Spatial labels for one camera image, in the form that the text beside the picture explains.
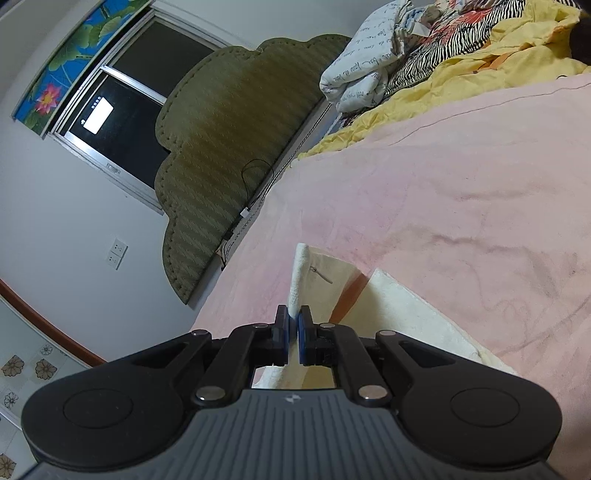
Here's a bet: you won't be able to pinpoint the black charging cable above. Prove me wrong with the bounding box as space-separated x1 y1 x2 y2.
220 159 276 271

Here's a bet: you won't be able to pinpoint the cream patterned pants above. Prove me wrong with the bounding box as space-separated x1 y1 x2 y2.
252 242 519 393

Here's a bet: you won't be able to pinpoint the white flower-print wardrobe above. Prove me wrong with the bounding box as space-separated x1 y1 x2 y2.
0 295 68 480

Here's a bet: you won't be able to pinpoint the blue floral window blind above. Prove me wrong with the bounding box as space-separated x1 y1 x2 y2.
11 0 153 137

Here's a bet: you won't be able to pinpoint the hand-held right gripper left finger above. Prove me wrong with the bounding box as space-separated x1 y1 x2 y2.
133 305 293 411

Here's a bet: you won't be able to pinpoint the aluminium frame window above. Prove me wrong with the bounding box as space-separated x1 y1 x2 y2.
48 9 232 215

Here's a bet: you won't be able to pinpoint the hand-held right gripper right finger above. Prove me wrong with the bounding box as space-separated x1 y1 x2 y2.
298 305 459 411

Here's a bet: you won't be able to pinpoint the white script-print quilt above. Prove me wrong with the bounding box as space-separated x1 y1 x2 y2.
320 0 432 113

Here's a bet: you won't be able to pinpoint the olive green padded headboard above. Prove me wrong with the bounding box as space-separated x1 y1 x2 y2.
154 33 354 305

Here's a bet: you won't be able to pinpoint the pink flower-print bed sheet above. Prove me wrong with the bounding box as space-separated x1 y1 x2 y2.
189 74 591 480

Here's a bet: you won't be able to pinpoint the yellow blanket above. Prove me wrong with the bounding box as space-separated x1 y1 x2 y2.
295 0 591 160

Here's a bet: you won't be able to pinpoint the zebra and flower print blanket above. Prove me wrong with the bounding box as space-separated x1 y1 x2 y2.
383 0 551 99

